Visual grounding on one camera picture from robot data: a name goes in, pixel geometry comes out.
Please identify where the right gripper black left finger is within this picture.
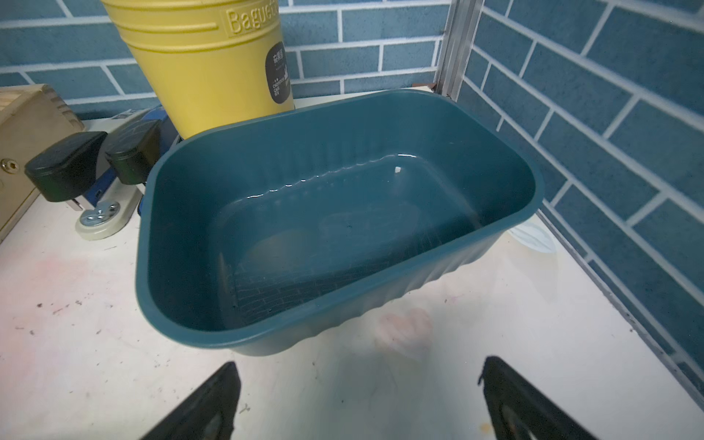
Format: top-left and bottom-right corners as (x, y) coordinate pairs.
(142, 361), (241, 440)

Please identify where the blue black stapler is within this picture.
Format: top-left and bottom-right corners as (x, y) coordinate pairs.
(81, 106), (182, 216)

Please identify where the teal plastic tub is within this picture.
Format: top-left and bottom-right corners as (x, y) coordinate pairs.
(136, 89), (545, 357)

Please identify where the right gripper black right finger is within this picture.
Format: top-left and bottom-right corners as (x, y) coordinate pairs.
(478, 356), (596, 440)

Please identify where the white black stapler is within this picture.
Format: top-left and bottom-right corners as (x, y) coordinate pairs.
(25, 131), (141, 241)

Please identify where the yellow metal bucket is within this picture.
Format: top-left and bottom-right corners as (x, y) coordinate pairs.
(104, 0), (294, 139)

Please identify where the wooden clothes rack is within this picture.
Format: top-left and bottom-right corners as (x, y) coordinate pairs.
(0, 84), (84, 238)

